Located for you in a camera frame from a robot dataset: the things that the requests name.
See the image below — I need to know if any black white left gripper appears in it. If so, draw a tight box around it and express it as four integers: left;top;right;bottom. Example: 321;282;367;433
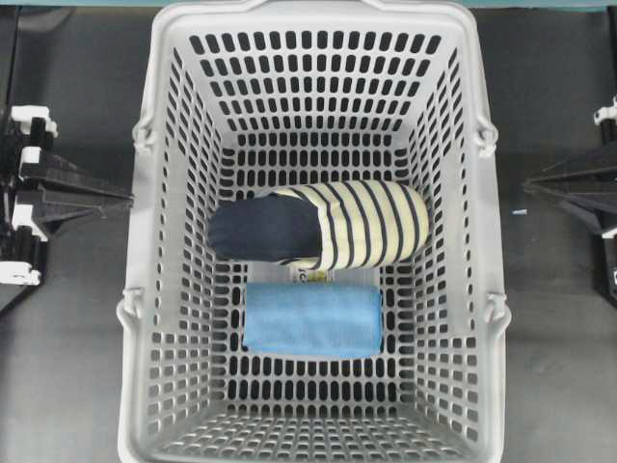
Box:
1;105;134;286

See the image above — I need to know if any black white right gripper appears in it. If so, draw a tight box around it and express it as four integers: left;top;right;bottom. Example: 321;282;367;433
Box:
523;96;616;295

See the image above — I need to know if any grey plastic shopping basket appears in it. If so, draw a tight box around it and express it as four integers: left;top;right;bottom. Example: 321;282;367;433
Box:
117;1;511;462

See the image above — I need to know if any folded blue cloth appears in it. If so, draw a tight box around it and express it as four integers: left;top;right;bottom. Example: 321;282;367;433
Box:
243;283;383;359

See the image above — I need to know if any navy and striped slipper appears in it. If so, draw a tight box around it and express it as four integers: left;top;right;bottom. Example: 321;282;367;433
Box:
207;180;430;271

